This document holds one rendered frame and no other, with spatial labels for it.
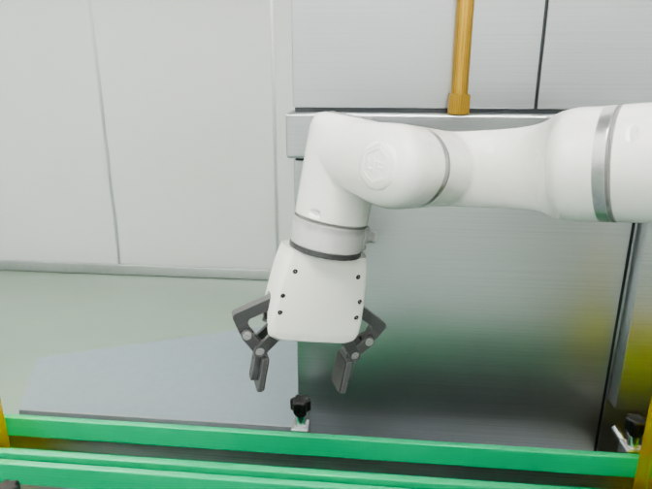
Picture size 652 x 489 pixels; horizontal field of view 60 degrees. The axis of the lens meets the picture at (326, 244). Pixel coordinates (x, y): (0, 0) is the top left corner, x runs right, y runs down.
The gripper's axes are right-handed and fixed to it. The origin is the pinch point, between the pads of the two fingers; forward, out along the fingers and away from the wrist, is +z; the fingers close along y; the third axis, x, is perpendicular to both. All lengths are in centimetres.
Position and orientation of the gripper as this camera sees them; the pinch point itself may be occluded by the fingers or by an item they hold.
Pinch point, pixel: (300, 378)
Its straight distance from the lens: 63.4
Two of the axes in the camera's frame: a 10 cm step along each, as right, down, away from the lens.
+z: -1.8, 9.5, 2.4
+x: 2.7, 2.9, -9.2
